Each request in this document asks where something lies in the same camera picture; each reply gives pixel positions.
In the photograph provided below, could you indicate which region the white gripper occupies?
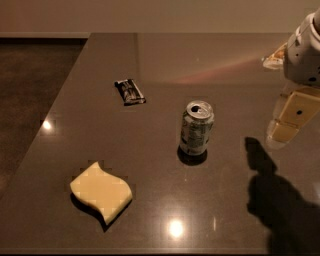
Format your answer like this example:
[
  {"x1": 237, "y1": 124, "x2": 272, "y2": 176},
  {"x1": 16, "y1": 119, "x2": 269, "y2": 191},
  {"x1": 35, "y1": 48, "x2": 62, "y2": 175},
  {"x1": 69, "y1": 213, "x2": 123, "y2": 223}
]
[{"x1": 262, "y1": 12, "x2": 320, "y2": 149}]

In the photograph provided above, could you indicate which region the silver green 7up can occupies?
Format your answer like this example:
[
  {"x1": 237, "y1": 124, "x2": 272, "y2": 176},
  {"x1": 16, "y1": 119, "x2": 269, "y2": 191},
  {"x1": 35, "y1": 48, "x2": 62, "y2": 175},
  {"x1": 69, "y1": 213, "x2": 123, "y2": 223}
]
[{"x1": 180, "y1": 100, "x2": 214, "y2": 156}]

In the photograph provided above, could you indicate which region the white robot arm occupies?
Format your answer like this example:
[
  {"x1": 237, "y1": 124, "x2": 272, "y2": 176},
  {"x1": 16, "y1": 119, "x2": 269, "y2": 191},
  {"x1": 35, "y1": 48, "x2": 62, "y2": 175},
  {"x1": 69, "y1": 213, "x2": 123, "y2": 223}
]
[{"x1": 263, "y1": 8, "x2": 320, "y2": 149}]

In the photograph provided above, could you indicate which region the black rxbar chocolate wrapper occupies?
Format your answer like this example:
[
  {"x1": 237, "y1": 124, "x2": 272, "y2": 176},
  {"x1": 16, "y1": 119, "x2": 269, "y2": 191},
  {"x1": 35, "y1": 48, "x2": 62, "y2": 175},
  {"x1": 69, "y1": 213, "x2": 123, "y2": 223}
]
[{"x1": 115, "y1": 79, "x2": 146, "y2": 106}]

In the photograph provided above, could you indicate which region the yellow wavy sponge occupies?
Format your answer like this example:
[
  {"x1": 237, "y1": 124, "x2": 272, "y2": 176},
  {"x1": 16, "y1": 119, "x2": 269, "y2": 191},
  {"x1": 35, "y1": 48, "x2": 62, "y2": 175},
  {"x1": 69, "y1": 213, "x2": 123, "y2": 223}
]
[{"x1": 70, "y1": 162, "x2": 133, "y2": 225}]

